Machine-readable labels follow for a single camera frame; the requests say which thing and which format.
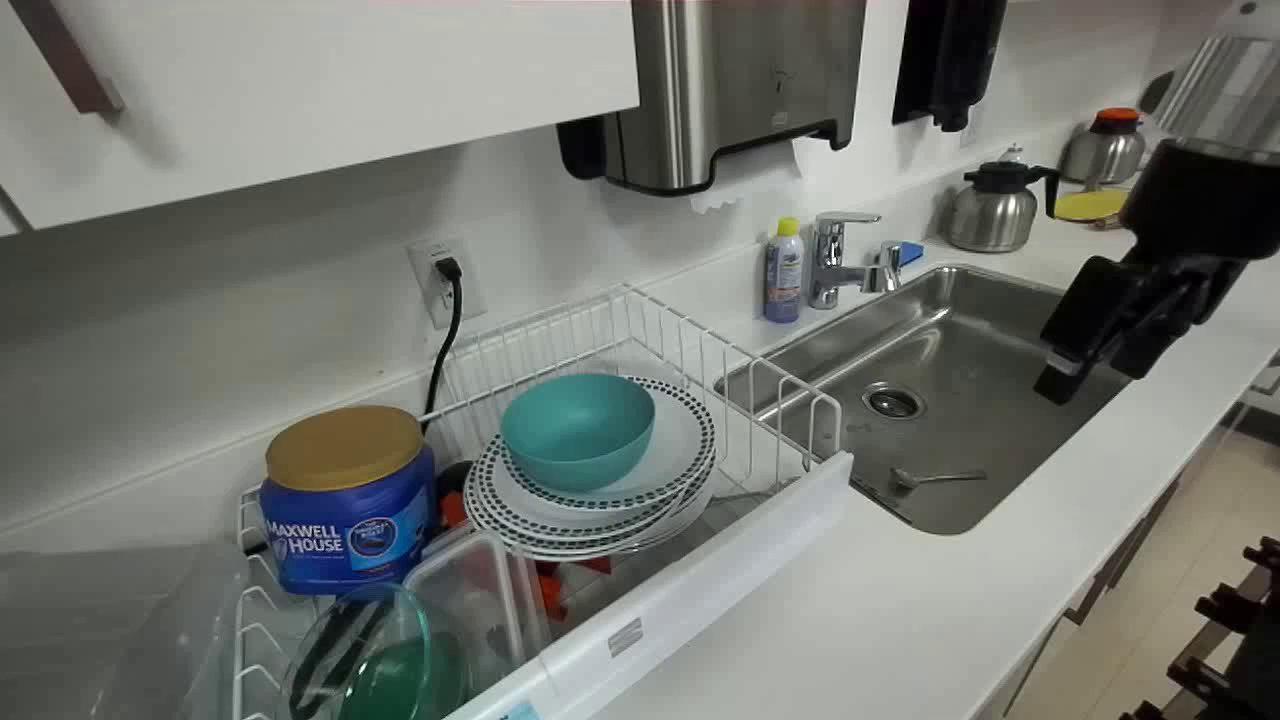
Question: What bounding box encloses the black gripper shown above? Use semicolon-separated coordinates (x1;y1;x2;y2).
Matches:
1037;135;1280;407

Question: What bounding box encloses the chrome sink faucet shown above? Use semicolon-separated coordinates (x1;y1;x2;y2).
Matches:
808;206;910;314

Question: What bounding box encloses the steel carafe orange lid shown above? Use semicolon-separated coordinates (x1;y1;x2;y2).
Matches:
1060;102;1153;191

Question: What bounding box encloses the stainless steel sink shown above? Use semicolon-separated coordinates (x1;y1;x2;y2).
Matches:
717;258;1188;539

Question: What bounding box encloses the metal sink drain strainer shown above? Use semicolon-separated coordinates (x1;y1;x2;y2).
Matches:
859;380;928;420

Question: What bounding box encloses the metal spoon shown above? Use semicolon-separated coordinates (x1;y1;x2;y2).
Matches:
887;465;990;494

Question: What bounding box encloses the black hanging cloth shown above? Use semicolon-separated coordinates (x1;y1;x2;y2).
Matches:
887;0;1010;135

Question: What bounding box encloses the black rack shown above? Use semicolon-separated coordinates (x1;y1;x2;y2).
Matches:
1129;531;1280;720

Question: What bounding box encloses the steel paper towel dispenser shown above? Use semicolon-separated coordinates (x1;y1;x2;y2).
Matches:
556;0;872;198

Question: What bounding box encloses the white patterned plate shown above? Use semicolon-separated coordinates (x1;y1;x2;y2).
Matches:
459;453;717;563
476;376;718;514

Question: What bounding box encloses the teal bowl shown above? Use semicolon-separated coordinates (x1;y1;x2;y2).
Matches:
495;369;661;494

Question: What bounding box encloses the red utensil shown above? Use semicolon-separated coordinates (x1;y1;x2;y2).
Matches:
533;553;615;623

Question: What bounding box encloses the clear plastic container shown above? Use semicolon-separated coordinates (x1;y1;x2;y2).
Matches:
396;529;558;685

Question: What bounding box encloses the blue coffee can tan lid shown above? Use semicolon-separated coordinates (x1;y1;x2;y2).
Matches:
256;405;441;598

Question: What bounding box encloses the green glass bowl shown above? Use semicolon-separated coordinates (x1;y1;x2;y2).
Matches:
331;585;470;720

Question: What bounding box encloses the white upper cabinet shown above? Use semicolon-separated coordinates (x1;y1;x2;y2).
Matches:
0;0;643;238

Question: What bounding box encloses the black utensil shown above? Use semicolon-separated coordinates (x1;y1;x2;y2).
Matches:
285;594;391;717

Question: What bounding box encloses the white wire dish rack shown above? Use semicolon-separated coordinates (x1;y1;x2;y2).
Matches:
228;280;854;720

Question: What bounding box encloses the black power cable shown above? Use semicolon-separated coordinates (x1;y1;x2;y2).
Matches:
420;253;466;420

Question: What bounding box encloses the white wall outlet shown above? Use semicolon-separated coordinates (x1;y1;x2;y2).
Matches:
404;234;486;329

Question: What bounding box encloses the brown cabinet handle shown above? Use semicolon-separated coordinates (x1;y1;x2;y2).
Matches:
8;0;128;121

